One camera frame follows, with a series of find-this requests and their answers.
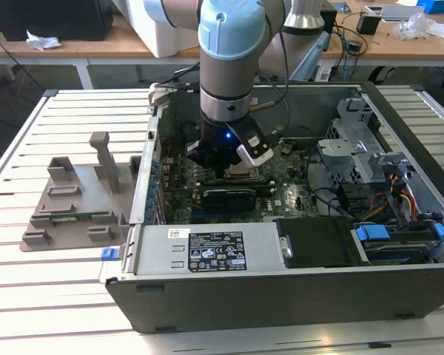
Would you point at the black RAM slot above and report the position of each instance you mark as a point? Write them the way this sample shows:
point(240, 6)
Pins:
point(266, 186)
point(237, 183)
point(237, 180)

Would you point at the black computer tower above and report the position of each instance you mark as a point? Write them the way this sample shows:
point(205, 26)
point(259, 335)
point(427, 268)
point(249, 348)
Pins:
point(52, 18)

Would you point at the blue card retention tab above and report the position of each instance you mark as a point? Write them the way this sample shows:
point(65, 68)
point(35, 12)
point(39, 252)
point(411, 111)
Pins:
point(148, 214)
point(154, 164)
point(150, 203)
point(152, 192)
point(154, 181)

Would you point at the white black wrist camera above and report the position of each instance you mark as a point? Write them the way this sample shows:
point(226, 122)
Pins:
point(257, 148)

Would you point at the crumpled white paper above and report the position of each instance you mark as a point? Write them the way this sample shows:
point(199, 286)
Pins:
point(42, 40)

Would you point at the black graphics card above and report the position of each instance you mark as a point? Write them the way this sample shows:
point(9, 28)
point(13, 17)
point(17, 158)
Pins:
point(229, 199)

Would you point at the white printer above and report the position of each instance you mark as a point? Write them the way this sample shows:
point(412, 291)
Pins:
point(170, 40)

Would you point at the clear plastic bag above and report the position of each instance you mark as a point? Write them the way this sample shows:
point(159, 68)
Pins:
point(414, 26)

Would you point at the black drive cover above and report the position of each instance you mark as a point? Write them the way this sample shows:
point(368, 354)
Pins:
point(314, 244)

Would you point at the green motherboard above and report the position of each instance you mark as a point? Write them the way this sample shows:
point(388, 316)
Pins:
point(281, 192)

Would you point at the small black box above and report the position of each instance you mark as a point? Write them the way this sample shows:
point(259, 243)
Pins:
point(368, 24)

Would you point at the round coin cell battery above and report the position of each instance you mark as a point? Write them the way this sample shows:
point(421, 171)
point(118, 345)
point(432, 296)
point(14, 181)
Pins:
point(286, 148)

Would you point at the CPU socket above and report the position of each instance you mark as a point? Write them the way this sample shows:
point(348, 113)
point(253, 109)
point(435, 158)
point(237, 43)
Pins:
point(242, 180)

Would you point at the blue case latch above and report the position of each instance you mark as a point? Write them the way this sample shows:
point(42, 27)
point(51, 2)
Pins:
point(109, 254)

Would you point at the green RAM stick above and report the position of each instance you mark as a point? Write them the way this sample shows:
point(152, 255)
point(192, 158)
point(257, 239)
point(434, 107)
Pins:
point(81, 215)

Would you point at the parts rack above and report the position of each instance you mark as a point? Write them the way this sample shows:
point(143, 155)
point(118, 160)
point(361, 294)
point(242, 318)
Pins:
point(77, 192)

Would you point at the white flat box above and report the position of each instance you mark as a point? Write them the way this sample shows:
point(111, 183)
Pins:
point(399, 13)

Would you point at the wooden desk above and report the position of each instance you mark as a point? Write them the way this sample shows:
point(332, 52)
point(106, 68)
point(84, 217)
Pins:
point(96, 48)

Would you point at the blue box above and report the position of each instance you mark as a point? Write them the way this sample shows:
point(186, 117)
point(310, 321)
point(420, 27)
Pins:
point(440, 5)

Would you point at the silver drive cage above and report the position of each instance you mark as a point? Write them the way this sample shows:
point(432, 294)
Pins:
point(355, 162)

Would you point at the hard disk in blue carrier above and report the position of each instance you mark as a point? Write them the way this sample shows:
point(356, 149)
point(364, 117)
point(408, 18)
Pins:
point(392, 251)

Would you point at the grey power supply unit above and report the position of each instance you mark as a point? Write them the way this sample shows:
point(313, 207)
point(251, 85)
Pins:
point(151, 255)

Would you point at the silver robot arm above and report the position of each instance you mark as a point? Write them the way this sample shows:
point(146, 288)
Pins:
point(225, 74)

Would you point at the black grey PC case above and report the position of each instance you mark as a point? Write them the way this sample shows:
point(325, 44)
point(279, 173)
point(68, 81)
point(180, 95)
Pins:
point(281, 299)

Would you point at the silver CPU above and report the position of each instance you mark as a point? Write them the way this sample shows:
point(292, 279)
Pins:
point(244, 169)

